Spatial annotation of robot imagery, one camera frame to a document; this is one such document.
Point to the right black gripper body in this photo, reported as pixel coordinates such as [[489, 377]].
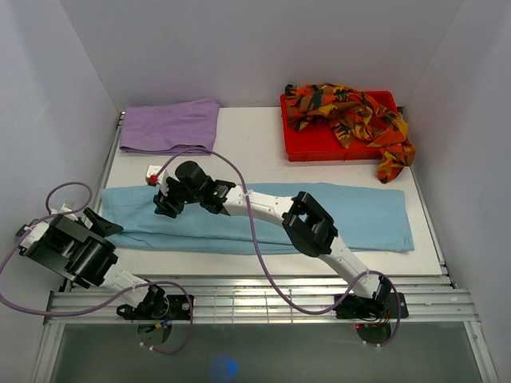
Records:
[[177, 196]]

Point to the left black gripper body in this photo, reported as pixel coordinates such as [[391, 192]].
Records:
[[96, 230]]

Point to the orange camouflage trousers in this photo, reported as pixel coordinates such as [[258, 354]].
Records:
[[354, 115]]

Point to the light blue trousers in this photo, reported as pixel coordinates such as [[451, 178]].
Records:
[[368, 219]]

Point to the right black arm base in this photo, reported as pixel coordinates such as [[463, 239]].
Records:
[[373, 316]]

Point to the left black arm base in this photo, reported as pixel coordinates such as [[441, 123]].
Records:
[[175, 311]]

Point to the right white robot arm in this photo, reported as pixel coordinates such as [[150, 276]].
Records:
[[310, 228]]

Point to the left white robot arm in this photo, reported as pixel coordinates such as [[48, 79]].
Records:
[[83, 255]]

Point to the folded purple trousers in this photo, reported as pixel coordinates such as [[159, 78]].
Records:
[[165, 130]]

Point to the red plastic tray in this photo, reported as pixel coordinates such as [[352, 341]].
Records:
[[318, 143]]

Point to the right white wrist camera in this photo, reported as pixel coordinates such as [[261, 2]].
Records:
[[157, 176]]

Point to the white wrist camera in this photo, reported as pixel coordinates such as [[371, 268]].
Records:
[[66, 209], [157, 176]]

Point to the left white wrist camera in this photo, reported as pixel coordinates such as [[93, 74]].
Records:
[[66, 209]]

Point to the aluminium rail frame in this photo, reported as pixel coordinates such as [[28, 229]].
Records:
[[231, 289]]

